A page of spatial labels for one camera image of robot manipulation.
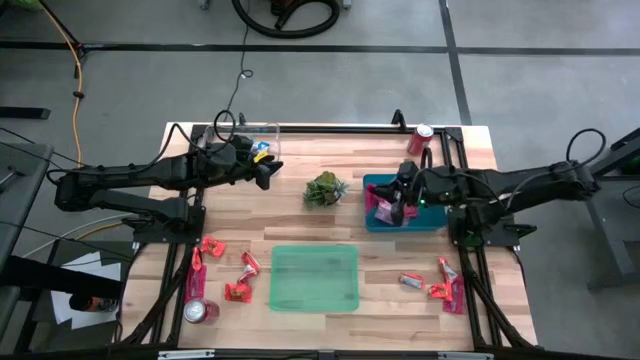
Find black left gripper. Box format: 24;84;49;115
227;148;285;191

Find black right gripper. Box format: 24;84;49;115
372;173;426;227

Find orange peanut butter cup pack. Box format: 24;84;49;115
200;236;227;260
428;282;454;301
224;282;254;305

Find green translucent plastic bin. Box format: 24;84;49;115
268;243;361;313

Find clear plastic bin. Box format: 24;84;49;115
202;122;282;159

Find blue plastic bin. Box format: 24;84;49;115
362;172;449;233

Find small potted succulent plant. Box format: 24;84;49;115
301;170;350;210

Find red soda can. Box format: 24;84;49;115
182;297;221;325
405;122;435;158

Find black orange tool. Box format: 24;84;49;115
68;293;120;314

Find dark desk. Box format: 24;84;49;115
552;127;640;294

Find white paper sheets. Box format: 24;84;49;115
49;249;124;331

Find black furniture beam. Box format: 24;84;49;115
0;254;124;301

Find black flat bar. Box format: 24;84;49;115
0;106;51;121

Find grey desk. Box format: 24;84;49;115
0;142;54;281

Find black tripod stand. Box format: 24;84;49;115
34;0;91;81

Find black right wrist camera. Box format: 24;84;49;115
397;159;420;184

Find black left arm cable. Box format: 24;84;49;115
149;108;239;166

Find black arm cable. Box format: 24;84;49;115
149;108;239;166
564;127;608;167

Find black aluminium table frame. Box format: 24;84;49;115
113;122;540;360

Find thin black floor cable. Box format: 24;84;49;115
222;0;255;124

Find black vacuum hose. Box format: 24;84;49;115
230;0;341;40

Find silver metal bracket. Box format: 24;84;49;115
157;349;216;360
437;351;495;360

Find yellow floor cable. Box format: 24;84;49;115
37;0;84;161

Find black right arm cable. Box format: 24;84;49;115
564;127;608;167

